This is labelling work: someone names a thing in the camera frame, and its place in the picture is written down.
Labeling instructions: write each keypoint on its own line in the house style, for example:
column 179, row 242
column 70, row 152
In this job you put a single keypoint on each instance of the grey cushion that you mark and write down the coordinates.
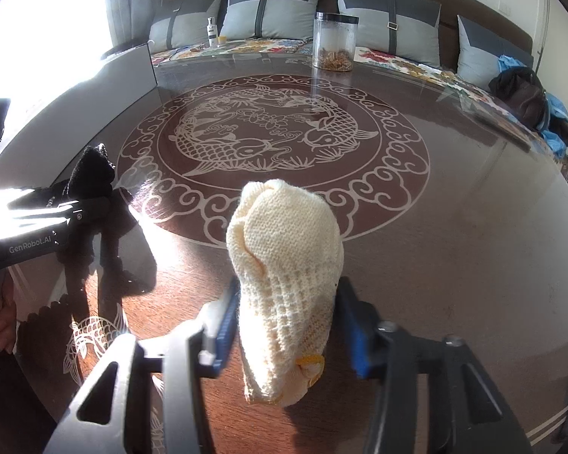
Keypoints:
column 406, row 28
column 274, row 19
column 181, row 23
column 480, row 52

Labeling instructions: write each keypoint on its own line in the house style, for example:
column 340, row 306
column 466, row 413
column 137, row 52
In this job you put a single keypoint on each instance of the black sock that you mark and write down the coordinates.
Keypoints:
column 92, row 176

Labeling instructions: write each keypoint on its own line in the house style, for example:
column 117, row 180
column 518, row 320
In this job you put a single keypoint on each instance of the person's left hand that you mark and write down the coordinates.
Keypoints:
column 8, row 315

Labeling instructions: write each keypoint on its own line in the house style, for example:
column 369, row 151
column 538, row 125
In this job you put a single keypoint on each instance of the grey cushion far left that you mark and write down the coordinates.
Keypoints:
column 181, row 23

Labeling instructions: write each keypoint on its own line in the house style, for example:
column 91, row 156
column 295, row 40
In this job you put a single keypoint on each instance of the clear jar black lid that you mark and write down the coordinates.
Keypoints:
column 334, row 42

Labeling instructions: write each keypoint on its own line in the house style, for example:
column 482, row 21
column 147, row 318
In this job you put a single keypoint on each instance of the white spray bottle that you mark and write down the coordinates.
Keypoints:
column 212, row 32

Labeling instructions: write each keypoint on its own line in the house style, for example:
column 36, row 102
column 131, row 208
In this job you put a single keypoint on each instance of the cream knitted sock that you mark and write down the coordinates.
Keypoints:
column 285, row 247

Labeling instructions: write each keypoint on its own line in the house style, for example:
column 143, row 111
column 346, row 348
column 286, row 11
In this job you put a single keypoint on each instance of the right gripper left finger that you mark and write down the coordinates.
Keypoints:
column 220, row 322

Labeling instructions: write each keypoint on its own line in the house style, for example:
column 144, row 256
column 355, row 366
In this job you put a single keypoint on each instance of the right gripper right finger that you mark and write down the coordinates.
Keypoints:
column 360, row 321

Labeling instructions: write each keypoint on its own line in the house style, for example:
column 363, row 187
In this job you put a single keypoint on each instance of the large grey storage box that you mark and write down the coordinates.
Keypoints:
column 44, row 147

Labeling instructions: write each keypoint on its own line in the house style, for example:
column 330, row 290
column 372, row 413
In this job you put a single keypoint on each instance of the grey cushion far right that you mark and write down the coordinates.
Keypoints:
column 480, row 52

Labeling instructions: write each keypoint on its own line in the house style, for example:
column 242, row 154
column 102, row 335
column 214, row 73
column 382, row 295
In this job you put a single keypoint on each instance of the black and blue clothing pile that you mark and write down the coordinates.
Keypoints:
column 519, row 87

